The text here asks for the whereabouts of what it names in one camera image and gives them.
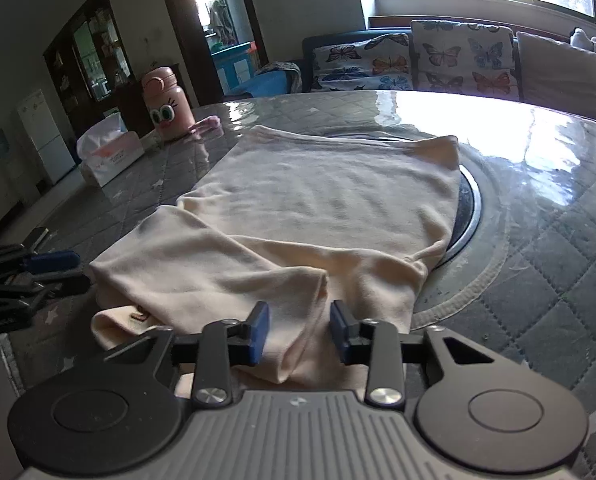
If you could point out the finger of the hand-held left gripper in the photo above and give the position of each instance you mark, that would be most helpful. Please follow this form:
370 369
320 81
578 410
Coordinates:
53 287
55 261

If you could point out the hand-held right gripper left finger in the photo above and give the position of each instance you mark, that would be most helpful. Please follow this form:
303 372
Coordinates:
258 332

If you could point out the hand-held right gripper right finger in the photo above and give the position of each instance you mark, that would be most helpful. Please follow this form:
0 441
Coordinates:
340 332

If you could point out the cream cotton garment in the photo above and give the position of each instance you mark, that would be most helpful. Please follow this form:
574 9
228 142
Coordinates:
328 200

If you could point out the white pink tissue box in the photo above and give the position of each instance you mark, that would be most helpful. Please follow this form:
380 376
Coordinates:
110 157

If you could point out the white refrigerator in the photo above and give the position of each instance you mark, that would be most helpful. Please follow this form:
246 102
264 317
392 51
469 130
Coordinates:
45 135

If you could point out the pink cartoon water bottle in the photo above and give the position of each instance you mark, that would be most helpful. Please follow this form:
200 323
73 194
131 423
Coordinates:
170 105

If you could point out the dark wooden display cabinet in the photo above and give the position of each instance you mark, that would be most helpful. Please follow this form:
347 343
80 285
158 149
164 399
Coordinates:
93 60

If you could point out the striped blanket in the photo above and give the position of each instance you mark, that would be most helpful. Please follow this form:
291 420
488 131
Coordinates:
280 72

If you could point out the blue cabinet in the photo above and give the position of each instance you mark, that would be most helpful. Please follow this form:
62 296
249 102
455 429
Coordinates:
233 67

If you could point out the wide butterfly print cushion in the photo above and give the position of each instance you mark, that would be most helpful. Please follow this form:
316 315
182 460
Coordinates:
362 65

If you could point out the blue sofa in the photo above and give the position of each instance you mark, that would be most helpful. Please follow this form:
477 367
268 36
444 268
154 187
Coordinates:
328 40

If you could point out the tall butterfly print cushion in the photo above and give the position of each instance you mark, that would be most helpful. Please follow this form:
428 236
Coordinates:
465 60

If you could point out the plain white cushion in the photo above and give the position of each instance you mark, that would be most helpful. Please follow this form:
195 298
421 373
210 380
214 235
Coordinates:
560 75

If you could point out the white plush toy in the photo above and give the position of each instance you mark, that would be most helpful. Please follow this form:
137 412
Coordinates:
585 40

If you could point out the dark wooden door frame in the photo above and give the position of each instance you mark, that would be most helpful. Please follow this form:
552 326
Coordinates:
175 35

